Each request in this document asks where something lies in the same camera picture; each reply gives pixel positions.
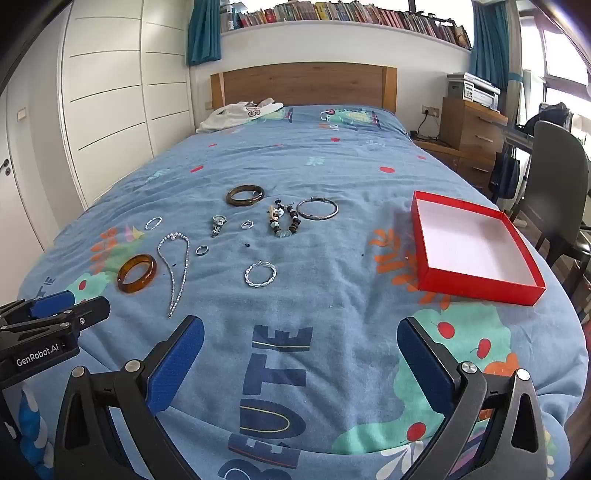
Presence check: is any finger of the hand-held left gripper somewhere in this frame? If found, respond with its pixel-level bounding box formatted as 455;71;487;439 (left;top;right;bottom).
0;291;75;329
0;296;112;359

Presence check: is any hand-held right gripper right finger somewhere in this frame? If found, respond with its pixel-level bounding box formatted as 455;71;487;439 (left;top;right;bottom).
397;316;555;480

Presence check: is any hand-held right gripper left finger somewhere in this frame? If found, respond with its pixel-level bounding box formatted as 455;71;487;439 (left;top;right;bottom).
53;315;205;480

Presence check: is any amber bangle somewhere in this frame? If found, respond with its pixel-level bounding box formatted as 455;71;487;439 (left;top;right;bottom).
117;254;158;294

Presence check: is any twisted silver bracelet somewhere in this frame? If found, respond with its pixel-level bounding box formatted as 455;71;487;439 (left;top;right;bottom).
244;261;278;288

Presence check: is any silver chain necklace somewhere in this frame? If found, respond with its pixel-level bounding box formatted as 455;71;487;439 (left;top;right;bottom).
156;233;191;319

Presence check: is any red cardboard box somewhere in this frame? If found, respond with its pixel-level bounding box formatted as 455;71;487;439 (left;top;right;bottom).
411;190;547;306

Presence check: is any thin silver bangle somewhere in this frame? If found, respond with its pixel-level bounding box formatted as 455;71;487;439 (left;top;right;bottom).
296;197;339;221

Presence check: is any white door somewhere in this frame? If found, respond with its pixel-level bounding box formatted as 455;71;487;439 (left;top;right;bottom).
0;83;61;259

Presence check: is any dark brown bangle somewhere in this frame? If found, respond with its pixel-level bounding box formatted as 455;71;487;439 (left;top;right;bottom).
226;185;266;208

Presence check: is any dark hanging bag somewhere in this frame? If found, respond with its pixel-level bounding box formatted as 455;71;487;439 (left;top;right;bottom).
489;145;522;199

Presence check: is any low wooden nightstand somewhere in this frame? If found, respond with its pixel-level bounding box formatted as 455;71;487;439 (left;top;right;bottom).
413;138;462;171

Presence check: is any white wardrobe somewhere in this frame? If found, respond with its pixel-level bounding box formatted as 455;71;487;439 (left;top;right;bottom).
58;0;197;208

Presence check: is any grey chair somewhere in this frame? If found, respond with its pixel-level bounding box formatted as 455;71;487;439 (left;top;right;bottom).
512;121;591;287

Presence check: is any wooden dresser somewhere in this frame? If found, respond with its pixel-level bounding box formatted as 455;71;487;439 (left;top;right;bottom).
438;97;509;185

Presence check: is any white garment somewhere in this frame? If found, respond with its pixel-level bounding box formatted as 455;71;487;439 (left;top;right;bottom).
198;99;284;134

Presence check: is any grey desk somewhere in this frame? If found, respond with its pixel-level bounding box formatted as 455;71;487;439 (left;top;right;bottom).
503;128;536;149

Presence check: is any white printer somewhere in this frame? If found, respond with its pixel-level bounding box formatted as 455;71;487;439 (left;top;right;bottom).
447;72;502;110

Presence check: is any black bag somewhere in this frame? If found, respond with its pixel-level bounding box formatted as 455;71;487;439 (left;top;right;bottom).
526;102;573;134

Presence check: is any teal curtain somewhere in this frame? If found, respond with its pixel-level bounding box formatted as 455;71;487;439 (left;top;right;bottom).
471;0;511;100
187;0;222;66

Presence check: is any wooden headboard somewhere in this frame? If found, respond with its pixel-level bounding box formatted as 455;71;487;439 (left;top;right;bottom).
211;62;398;114

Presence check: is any window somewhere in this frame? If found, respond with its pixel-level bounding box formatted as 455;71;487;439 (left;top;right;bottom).
522;0;591;130

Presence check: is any row of books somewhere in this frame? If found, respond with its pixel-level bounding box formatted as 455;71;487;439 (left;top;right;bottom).
222;0;474;47

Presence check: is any beaded bracelet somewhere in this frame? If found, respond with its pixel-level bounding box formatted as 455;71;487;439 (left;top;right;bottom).
265;198;303;238

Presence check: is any black cable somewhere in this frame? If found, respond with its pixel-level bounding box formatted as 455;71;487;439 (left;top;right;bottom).
411;114;437;139

